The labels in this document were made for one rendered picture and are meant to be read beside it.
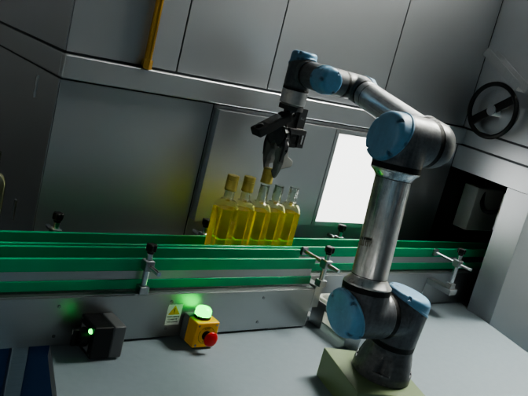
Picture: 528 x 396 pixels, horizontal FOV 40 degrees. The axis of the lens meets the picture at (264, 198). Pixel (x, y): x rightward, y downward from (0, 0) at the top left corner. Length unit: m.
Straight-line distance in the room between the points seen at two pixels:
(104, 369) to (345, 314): 0.56
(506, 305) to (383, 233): 1.26
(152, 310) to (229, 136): 0.58
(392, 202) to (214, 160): 0.66
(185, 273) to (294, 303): 0.40
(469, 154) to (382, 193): 1.25
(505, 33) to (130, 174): 1.53
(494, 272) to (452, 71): 0.76
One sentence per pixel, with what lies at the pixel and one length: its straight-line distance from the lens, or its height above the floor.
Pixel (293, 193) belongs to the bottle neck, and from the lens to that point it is 2.16.
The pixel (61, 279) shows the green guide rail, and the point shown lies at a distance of 1.73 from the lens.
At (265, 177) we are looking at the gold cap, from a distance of 2.07.
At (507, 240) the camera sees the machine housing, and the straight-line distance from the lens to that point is 2.76.
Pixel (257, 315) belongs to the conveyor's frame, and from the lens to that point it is 2.06.
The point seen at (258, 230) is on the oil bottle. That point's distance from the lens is 2.10.
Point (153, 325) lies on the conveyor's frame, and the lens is 1.88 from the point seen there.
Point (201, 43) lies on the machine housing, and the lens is 2.04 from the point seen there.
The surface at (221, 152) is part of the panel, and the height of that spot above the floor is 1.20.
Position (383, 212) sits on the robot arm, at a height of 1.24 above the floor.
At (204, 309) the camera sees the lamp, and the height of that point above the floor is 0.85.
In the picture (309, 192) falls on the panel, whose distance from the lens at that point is 2.38.
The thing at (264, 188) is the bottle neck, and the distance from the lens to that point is 2.08.
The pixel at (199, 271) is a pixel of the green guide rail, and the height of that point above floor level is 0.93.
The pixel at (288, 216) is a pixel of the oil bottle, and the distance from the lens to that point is 2.16.
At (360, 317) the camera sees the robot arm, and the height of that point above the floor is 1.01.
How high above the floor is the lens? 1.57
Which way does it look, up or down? 13 degrees down
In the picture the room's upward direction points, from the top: 14 degrees clockwise
